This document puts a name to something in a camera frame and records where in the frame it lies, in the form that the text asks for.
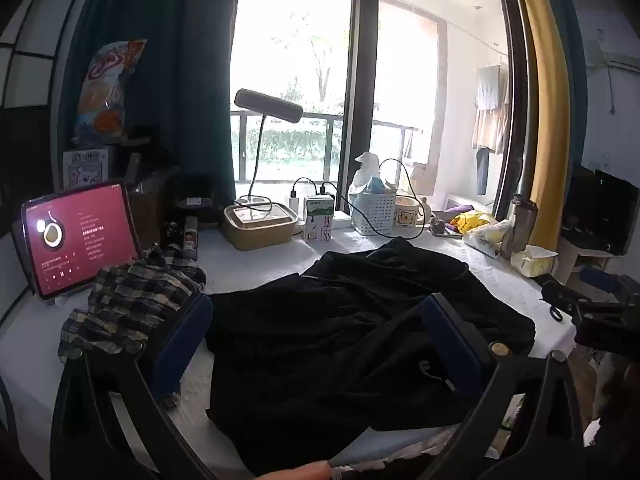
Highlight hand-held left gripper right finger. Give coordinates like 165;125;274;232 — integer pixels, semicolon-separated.
422;292;586;480

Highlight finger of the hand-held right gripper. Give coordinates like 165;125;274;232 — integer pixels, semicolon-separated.
541;280;593;322

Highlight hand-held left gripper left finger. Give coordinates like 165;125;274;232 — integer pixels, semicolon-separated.
50;292;216;480

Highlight black pants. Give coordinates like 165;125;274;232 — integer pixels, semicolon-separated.
205;237;537;476

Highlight person's left hand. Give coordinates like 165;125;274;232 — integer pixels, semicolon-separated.
255;460;333;480

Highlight plaid cloth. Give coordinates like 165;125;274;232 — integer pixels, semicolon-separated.
57;244;207;408

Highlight steel tumbler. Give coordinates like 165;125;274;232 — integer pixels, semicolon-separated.
500;194;538;261

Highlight white plastic bag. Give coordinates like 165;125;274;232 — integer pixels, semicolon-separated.
462;219;513;260

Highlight black appliance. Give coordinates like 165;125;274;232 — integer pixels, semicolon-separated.
560;167;640;257

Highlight dark cylindrical can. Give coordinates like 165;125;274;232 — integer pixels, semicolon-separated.
182;216;200;261

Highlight white textured table cover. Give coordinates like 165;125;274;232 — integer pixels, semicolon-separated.
10;222;576;480

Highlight yellow cloth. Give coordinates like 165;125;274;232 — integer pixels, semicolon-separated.
450;211;496;235

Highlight beige lidded box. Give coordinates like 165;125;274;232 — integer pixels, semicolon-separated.
221;203;300;252

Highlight white bear mug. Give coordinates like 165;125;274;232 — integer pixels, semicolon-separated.
395;196;426;230

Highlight brown cardboard box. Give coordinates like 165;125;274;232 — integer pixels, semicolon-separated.
127;165;181;251

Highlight black round container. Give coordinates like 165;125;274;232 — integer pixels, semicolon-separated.
172;175;223;228

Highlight tablet with red screen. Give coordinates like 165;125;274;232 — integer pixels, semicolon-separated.
11;180;146;303

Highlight white plastic basket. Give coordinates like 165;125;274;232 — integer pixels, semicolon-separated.
348;191;398;236

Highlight blue item in basket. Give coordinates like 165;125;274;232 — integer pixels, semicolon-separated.
365;176;398;195

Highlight white green milk carton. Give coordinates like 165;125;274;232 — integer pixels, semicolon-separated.
303;195;335;243

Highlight white tissue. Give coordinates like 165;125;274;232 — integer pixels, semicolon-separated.
354;151;383;193

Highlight white printed box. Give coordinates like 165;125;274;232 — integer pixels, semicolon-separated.
62;146;113;192

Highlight hanging clothes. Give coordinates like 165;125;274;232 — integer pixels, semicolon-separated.
472;62;511;196

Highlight yellow curtain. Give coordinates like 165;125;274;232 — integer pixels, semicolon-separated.
507;0;573;253

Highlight desk lamp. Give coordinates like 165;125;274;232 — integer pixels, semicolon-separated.
232;89;305;211

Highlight white air conditioner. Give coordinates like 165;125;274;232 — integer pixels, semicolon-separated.
585;35;640;68

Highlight colourful snack bag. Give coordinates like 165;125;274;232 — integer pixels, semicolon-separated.
72;39;148;143

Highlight teal curtain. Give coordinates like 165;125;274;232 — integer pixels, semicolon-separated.
60;0;246;201

